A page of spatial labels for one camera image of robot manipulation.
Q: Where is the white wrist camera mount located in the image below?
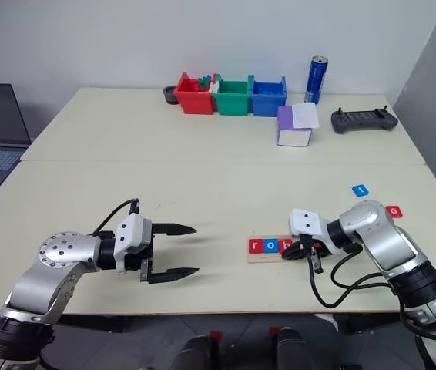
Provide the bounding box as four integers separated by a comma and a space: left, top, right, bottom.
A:
112, 214, 153, 276
287, 207, 337, 256

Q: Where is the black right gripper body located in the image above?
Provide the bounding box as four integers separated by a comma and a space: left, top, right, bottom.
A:
297, 232, 331, 258

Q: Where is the wooden letter tray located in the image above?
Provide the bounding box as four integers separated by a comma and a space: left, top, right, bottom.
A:
247, 234, 294, 264

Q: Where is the blue drink can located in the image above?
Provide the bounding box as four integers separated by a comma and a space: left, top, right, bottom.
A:
304, 55, 330, 105

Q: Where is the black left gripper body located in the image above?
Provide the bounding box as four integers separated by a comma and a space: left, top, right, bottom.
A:
123, 218, 157, 284

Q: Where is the purple and white box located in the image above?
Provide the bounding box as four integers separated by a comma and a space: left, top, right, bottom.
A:
276, 104, 315, 148

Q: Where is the red plastic bin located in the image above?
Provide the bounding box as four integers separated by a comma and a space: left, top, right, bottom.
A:
174, 72, 216, 116

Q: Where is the blue plastic bin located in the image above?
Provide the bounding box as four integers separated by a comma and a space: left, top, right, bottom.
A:
248, 75, 288, 117

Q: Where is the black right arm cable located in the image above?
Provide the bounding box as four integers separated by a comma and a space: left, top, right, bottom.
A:
307, 246, 394, 309

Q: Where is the white paper sheet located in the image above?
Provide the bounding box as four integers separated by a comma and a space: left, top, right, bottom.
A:
291, 102, 320, 130

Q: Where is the dark grey handheld controller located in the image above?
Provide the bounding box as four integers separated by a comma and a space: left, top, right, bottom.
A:
330, 106, 399, 136

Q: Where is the green plastic bin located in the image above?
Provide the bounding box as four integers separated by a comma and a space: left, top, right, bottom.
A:
212, 73, 253, 116

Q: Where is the black round holder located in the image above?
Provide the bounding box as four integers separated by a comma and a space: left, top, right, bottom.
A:
163, 85, 181, 106

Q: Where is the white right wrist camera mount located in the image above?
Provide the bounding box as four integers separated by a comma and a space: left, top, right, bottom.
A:
287, 207, 337, 256

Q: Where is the dark rounded shape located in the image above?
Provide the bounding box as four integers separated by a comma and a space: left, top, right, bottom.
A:
171, 334, 221, 370
274, 327, 321, 370

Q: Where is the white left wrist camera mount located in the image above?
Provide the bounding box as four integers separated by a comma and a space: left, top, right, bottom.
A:
112, 214, 153, 276

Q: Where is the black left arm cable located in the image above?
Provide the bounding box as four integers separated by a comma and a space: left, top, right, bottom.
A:
91, 197, 143, 237

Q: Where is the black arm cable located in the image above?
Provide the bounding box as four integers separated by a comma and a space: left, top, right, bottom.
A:
307, 246, 394, 309
91, 197, 143, 237

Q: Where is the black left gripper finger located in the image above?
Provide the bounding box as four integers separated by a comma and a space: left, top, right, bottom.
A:
152, 222, 198, 237
147, 267, 201, 285

